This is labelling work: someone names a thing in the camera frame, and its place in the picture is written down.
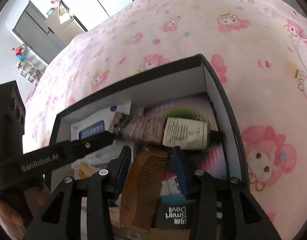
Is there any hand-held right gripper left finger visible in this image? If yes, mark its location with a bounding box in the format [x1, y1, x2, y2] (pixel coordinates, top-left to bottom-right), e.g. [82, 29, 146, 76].
[22, 145, 132, 240]

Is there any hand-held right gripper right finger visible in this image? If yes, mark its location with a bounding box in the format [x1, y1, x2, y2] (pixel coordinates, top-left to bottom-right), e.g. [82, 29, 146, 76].
[170, 146, 282, 240]

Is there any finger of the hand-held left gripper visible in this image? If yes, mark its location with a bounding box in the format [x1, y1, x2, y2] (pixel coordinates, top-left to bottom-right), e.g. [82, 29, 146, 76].
[68, 131, 115, 159]

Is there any white tube black cap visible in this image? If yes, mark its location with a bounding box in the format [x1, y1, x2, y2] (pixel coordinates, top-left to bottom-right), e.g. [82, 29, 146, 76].
[162, 117, 224, 151]

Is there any black cardboard box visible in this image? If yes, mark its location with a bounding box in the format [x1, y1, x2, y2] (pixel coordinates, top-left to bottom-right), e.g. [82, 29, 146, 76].
[49, 53, 250, 240]

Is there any person's left hand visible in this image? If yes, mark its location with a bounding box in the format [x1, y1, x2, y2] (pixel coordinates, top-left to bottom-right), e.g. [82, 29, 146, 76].
[0, 180, 52, 230]

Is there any white wet wipes pack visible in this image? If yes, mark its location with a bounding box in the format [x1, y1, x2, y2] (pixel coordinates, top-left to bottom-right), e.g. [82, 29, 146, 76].
[70, 101, 132, 142]

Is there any small white plug adapter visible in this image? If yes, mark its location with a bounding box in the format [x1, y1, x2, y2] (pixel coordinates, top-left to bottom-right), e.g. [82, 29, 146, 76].
[160, 175, 181, 197]

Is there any wooden comb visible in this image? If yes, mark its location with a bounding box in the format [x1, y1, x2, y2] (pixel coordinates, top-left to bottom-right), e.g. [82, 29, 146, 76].
[120, 146, 169, 231]

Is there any cartoon sticker card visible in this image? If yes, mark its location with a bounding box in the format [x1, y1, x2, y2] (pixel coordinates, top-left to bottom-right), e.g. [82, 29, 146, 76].
[72, 152, 114, 180]

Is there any black box white print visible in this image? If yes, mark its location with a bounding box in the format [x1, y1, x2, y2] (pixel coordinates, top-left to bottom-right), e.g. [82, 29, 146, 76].
[153, 197, 194, 230]

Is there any white shelf rack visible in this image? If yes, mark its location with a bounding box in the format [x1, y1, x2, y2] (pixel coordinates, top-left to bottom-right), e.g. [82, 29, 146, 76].
[16, 54, 48, 87]

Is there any colourful gradient box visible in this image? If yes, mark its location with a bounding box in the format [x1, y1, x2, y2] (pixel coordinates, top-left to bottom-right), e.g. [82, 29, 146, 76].
[143, 92, 229, 180]

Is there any brown cardboard packet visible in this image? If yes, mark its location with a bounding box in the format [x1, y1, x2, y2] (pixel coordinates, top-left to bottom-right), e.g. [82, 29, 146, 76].
[111, 205, 194, 240]

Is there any red plush toy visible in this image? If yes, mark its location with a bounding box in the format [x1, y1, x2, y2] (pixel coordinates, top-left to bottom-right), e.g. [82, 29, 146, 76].
[14, 45, 27, 58]

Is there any grey wardrobe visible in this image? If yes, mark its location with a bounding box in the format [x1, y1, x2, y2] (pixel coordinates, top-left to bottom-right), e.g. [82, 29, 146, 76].
[12, 0, 66, 64]

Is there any beige cabinet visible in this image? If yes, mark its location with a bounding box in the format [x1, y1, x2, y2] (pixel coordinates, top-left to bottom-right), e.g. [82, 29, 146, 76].
[45, 12, 88, 46]

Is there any white handbag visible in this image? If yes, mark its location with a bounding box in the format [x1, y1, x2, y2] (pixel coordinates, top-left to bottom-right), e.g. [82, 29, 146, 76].
[57, 4, 74, 25]

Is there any pink printed blanket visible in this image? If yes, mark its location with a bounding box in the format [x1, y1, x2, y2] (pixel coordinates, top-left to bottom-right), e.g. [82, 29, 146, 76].
[23, 0, 307, 240]

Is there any white cable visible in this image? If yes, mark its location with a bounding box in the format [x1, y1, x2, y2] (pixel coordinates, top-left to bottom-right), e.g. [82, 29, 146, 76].
[290, 38, 307, 78]

